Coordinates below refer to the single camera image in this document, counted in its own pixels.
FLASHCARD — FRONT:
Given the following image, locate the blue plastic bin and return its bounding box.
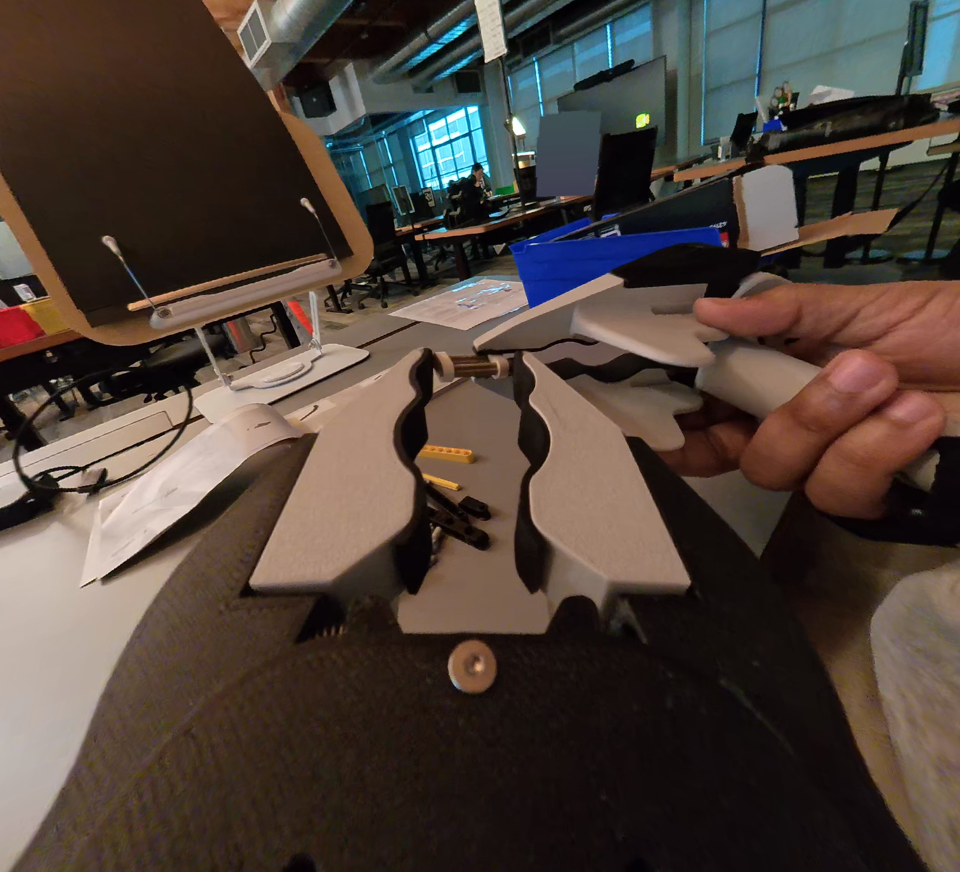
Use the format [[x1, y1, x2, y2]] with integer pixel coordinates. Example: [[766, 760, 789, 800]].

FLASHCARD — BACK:
[[510, 225, 732, 310]]

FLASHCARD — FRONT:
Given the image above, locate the wooden office desk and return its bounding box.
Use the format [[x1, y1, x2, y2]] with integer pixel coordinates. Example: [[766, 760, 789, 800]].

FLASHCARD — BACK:
[[393, 195, 594, 288], [673, 118, 960, 265]]

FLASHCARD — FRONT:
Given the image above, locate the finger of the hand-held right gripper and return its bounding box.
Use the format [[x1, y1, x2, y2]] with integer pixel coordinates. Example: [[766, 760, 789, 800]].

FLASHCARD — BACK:
[[551, 353, 702, 453], [472, 274, 730, 368]]

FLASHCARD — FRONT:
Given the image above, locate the black computer monitor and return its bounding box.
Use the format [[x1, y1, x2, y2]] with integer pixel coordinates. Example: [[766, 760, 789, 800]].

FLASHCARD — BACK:
[[592, 127, 659, 220]]

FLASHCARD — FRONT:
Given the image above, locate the white hanging sign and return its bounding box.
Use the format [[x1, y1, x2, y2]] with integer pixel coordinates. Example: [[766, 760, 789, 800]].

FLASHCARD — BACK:
[[474, 0, 510, 64]]

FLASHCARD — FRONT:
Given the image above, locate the tan and white lego assembly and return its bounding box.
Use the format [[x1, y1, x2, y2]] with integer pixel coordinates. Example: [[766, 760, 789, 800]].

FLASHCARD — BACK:
[[435, 354, 513, 381]]

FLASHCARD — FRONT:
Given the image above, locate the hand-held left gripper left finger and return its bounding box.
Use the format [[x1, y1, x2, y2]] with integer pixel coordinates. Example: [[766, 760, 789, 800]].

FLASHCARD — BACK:
[[249, 348, 436, 599]]

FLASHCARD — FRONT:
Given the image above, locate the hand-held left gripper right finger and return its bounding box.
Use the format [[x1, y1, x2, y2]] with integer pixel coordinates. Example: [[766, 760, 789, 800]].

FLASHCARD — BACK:
[[513, 352, 691, 606]]

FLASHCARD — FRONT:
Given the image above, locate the black office chair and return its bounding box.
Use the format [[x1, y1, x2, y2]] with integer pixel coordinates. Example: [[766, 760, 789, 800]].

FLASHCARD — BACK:
[[360, 200, 421, 310]]

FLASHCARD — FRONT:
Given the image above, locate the standing lamp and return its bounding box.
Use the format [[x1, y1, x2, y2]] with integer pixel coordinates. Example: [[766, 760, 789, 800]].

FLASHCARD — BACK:
[[504, 113, 530, 213]]

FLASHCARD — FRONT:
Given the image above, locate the black cord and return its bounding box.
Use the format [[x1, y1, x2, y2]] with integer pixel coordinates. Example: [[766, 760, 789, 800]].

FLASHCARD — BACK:
[[0, 369, 198, 531]]

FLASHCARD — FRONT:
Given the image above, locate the large display screen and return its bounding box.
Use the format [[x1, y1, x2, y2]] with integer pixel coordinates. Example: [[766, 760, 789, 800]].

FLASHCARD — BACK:
[[556, 56, 669, 138]]

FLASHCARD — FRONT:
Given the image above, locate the black video bar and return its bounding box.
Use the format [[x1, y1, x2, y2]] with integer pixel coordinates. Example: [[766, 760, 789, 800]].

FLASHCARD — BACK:
[[573, 62, 635, 91]]

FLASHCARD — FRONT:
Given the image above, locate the printed paper sheet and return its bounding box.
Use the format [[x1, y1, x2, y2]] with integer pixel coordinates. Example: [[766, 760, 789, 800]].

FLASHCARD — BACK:
[[390, 278, 530, 331]]

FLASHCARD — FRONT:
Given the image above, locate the book stand with white base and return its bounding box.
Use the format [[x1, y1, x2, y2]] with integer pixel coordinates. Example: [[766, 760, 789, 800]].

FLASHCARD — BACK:
[[0, 0, 376, 423]]

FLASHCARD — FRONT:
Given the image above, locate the lego instruction booklet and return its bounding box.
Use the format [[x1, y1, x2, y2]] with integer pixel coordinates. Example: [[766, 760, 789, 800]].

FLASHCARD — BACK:
[[78, 403, 305, 588]]

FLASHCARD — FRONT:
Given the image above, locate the person's right hand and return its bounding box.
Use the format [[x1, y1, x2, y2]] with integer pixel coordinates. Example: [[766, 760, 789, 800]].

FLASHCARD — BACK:
[[660, 281, 960, 522]]

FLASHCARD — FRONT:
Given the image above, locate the pile of large lego parts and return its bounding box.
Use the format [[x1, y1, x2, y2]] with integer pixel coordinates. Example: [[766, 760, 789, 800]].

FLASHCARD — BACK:
[[423, 482, 492, 565]]

